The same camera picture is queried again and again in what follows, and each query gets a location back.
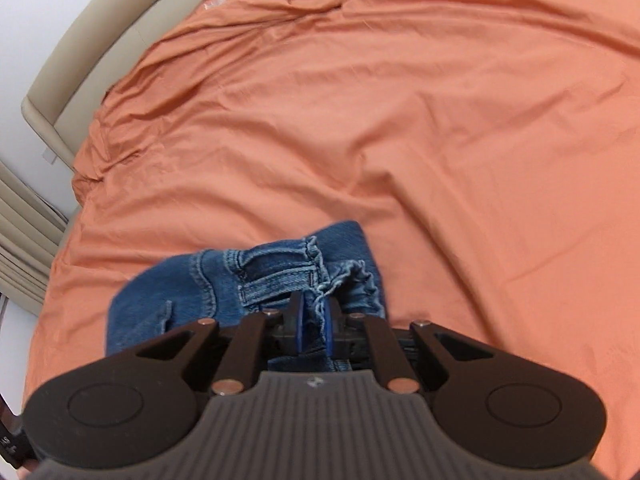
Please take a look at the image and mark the beige upholstered bed headboard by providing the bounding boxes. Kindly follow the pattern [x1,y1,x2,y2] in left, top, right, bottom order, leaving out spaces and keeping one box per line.
[21,0,236,171]

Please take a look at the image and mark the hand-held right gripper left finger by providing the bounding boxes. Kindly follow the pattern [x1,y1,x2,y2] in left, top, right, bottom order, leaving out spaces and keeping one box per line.
[132,291,306,396]

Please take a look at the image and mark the beige pleated curtain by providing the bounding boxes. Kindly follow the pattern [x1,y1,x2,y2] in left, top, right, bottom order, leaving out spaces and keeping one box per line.
[0,160,68,316]

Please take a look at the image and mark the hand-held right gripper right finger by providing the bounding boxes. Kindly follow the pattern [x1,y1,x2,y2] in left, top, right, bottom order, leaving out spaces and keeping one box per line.
[320,296,508,395]

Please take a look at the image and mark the blue denim pants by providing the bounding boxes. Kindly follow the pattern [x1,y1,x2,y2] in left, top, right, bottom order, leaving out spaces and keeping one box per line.
[106,220,388,373]

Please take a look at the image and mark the orange embroidered pillow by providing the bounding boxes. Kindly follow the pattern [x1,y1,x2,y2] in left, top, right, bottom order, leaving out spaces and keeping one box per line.
[165,0,261,46]

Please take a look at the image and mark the orange duvet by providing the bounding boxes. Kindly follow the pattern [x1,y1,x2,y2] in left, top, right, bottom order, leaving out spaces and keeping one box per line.
[22,0,640,480]

